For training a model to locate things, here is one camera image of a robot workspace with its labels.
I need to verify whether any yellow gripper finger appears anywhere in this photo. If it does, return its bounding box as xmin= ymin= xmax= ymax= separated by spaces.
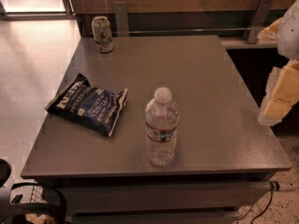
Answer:
xmin=258 ymin=60 xmax=299 ymax=126
xmin=257 ymin=18 xmax=281 ymax=43

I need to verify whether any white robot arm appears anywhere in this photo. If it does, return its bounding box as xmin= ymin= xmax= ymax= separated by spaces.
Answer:
xmin=258 ymin=0 xmax=299 ymax=126

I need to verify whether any clear plastic water bottle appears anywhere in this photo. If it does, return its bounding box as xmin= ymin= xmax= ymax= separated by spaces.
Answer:
xmin=145 ymin=87 xmax=179 ymax=167

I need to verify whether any blue potato chips bag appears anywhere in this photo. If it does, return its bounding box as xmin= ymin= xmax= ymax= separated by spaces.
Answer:
xmin=45 ymin=73 xmax=128 ymax=137

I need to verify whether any bright window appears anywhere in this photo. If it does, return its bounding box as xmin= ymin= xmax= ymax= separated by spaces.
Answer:
xmin=0 ymin=0 xmax=73 ymax=20

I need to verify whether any right metal rail bracket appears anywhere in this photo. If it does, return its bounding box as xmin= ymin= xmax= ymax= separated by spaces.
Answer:
xmin=246 ymin=0 xmax=274 ymax=44

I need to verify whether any metal rail bracket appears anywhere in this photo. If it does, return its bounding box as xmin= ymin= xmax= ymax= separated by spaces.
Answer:
xmin=246 ymin=0 xmax=274 ymax=44
xmin=114 ymin=1 xmax=129 ymax=37

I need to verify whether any horizontal metal rail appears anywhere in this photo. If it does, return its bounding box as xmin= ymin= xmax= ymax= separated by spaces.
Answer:
xmin=125 ymin=27 xmax=251 ymax=37

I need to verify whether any black cable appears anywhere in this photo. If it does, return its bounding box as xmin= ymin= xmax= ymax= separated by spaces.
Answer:
xmin=236 ymin=181 xmax=277 ymax=224

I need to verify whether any left metal rail bracket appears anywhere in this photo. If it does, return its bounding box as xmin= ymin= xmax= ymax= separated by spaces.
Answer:
xmin=114 ymin=1 xmax=129 ymax=37

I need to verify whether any black wire basket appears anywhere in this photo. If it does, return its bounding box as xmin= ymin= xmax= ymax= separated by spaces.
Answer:
xmin=0 ymin=158 xmax=67 ymax=224

